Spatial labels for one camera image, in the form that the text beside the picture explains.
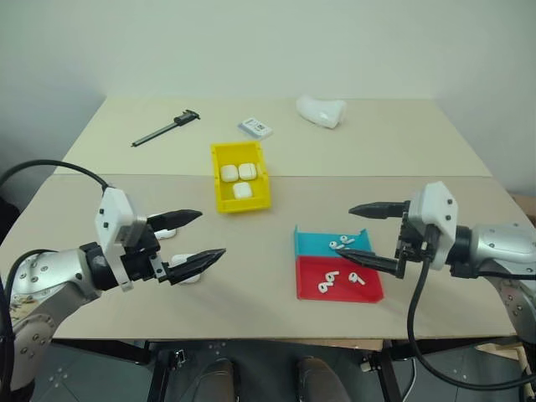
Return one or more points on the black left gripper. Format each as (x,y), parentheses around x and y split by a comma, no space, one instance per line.
(140,261)

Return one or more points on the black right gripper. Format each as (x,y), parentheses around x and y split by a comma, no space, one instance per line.
(414,245)

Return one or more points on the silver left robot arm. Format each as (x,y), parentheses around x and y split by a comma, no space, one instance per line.
(54,272)

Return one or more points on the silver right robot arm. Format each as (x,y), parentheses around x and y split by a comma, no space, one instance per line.
(498,243)

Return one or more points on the yellow plastic bin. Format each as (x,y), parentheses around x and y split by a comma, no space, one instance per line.
(222,197)

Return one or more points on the small white card packet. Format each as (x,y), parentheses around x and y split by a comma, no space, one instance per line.
(255,127)

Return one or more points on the blue plastic tray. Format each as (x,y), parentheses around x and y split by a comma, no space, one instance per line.
(310,243)

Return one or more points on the red plastic tray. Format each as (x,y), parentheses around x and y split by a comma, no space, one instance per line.
(310,272)

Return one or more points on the black digital caliper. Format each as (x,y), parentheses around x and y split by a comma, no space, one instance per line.
(184,116)

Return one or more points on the white plastic bag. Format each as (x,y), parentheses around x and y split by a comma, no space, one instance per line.
(320,109)

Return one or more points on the dark rounded shape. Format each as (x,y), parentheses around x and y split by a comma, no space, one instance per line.
(320,381)
(218,381)

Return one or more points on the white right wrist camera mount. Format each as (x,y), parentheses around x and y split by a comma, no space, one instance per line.
(435,205)

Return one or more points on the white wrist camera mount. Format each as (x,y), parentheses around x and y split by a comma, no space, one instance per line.
(435,205)
(113,209)

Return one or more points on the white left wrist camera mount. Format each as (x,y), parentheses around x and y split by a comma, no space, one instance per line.
(113,209)

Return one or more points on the black table frame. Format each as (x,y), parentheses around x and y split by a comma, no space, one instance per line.
(163,368)

